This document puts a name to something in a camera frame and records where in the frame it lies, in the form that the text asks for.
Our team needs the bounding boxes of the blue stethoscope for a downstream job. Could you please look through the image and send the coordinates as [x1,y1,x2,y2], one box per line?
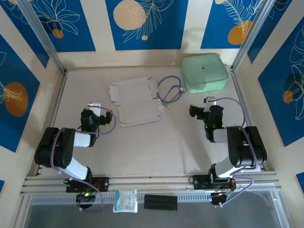
[156,75,188,104]

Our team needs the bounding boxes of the teal and white paper box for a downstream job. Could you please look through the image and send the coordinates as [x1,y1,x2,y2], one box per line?
[108,76,162,128]

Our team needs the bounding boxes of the mint green zip case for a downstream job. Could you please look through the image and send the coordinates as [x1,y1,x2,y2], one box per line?
[181,52,229,95]

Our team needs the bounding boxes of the black controller board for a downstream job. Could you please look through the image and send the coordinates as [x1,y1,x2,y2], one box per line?
[210,189,236,207]
[76,192,97,205]

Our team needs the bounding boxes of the white blue gauze packet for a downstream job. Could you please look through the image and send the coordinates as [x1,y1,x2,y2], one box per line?
[113,189,138,214]

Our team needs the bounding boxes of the black ribbed block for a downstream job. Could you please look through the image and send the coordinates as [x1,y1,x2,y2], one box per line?
[143,194,179,211]

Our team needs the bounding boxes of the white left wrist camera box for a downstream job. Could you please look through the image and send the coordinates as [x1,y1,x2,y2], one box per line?
[87,101,102,114]

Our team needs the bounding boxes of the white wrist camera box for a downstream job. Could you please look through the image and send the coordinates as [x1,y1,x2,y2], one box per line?
[203,96,218,106]
[87,101,102,114]

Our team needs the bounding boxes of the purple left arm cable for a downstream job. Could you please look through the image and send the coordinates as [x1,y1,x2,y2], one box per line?
[48,106,117,212]

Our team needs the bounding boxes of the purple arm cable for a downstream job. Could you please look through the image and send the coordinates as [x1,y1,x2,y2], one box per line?
[212,96,259,207]
[48,106,117,212]

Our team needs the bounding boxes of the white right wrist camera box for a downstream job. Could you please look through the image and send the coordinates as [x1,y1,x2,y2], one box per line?
[203,96,218,106]

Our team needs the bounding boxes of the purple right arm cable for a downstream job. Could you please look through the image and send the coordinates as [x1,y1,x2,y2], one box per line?
[212,96,259,207]

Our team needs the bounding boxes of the aluminium table side rail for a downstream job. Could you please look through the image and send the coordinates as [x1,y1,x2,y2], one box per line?
[34,70,69,178]
[229,67,269,171]

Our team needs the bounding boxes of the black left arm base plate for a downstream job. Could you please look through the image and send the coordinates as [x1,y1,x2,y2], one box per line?
[65,176,110,193]

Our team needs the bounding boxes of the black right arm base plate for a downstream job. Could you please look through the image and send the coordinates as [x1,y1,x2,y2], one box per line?
[191,174,236,190]

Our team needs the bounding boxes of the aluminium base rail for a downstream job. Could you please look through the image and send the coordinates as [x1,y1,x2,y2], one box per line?
[20,174,282,197]

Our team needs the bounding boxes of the grey slotted cable tray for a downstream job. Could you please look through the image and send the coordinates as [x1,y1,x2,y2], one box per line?
[29,191,212,205]

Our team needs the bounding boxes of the aluminium frame post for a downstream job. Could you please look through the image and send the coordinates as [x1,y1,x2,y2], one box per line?
[231,0,276,72]
[17,0,67,74]

